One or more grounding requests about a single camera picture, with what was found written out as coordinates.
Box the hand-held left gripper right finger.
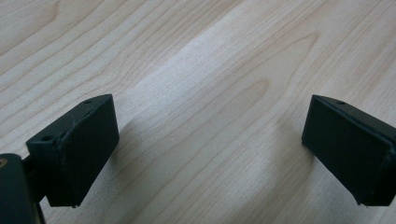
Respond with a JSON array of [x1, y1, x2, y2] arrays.
[[301, 94, 396, 207]]

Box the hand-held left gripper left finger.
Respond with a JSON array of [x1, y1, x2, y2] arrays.
[[25, 93, 120, 208]]

